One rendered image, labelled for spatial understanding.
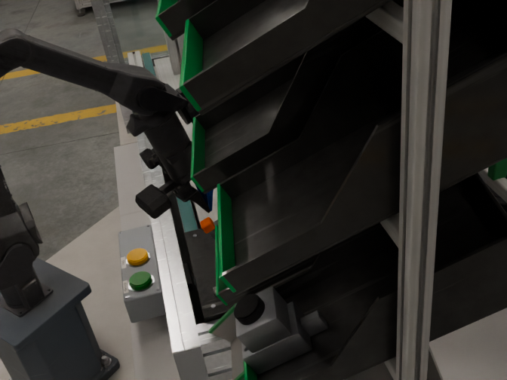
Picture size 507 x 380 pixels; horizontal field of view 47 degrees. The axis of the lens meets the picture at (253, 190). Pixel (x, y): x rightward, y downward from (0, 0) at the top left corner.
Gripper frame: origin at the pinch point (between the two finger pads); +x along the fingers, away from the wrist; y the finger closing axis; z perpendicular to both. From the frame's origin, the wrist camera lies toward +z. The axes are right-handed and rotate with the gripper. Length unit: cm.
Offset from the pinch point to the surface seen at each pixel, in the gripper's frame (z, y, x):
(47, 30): 504, -89, 101
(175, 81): 91, -37, 23
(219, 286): -30.0, 11.7, -10.1
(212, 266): 0.2, 4.5, 14.1
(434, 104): -57, 1, -37
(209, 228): -1.5, 1.9, 5.2
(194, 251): 6.3, 4.6, 13.6
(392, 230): -53, 3, -25
